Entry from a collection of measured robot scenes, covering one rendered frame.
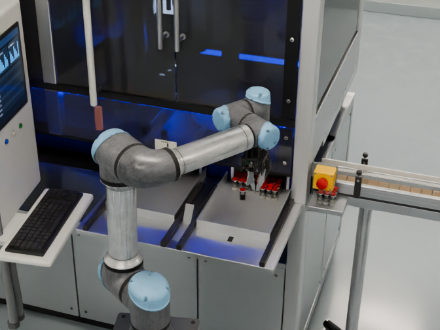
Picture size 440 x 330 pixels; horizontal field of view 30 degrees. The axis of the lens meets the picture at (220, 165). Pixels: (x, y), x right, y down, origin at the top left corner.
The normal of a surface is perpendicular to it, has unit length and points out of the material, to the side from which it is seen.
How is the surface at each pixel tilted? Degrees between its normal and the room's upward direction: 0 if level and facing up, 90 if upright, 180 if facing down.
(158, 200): 0
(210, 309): 90
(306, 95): 90
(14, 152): 90
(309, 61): 90
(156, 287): 8
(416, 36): 0
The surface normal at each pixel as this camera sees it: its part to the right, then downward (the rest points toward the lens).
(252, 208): 0.01, -0.86
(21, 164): 0.98, 0.11
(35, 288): -0.31, 0.48
